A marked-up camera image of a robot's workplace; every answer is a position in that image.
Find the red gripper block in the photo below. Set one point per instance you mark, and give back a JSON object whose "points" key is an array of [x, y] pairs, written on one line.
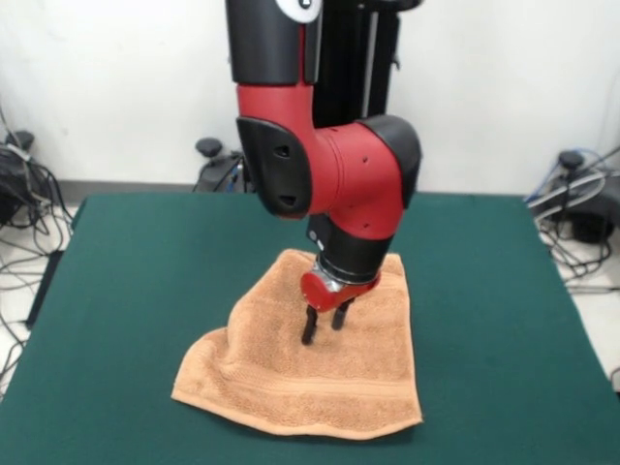
{"points": [[317, 293]]}

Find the orange terry towel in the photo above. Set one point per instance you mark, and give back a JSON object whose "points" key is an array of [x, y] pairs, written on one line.
{"points": [[349, 378]]}

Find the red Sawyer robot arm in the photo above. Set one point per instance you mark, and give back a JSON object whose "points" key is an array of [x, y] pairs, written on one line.
{"points": [[339, 169]]}

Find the dark green table cloth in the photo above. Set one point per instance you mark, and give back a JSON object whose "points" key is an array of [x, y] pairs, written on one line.
{"points": [[145, 290]]}

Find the black pedestal foot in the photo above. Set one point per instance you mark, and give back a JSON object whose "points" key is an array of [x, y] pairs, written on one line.
{"points": [[588, 223], [209, 146], [14, 174]]}

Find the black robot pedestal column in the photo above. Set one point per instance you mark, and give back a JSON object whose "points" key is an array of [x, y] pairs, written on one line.
{"points": [[349, 72]]}

